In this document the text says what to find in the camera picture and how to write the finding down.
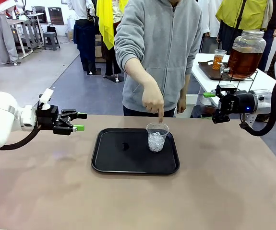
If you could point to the person's left hand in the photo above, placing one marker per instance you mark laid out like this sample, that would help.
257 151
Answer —
181 105

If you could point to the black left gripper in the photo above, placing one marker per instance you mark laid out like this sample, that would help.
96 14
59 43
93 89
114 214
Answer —
47 117

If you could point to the white side table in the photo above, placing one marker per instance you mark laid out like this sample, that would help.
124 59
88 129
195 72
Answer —
265 80

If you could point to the white open box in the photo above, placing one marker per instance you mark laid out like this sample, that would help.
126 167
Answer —
194 99

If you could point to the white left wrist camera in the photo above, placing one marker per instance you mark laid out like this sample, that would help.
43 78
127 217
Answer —
47 95

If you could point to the person's right forearm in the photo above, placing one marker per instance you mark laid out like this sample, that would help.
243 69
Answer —
137 72

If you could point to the mannequin in navy trousers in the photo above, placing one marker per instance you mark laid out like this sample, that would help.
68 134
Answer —
83 36

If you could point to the clear plastic iced cup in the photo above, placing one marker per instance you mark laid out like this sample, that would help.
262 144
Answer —
218 61
156 143

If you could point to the person's left forearm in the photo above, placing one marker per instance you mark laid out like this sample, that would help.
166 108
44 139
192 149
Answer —
185 83

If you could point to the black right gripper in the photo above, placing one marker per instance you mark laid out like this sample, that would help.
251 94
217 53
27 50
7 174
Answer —
236 103

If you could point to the yellow draped cloth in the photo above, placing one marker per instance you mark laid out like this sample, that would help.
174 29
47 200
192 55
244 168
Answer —
106 24

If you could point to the person in grey trousers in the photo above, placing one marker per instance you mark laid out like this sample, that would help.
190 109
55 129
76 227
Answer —
3 36

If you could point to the glass tea dispenser jar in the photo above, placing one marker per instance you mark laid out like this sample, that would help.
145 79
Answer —
245 57

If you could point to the person's right hand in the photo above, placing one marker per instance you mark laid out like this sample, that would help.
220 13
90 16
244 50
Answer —
153 98

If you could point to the person in yellow-green jacket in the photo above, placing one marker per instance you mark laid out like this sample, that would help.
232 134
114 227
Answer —
245 12

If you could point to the grey plastic stool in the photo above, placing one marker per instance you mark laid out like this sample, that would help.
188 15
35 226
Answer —
51 39

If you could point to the black plastic serving tray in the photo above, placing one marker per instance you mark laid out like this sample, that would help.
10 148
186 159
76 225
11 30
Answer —
133 160

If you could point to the person in grey hoodie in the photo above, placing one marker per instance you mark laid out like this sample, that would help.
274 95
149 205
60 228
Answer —
161 48

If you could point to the metal frame desk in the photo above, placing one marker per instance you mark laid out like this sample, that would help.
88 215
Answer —
25 21

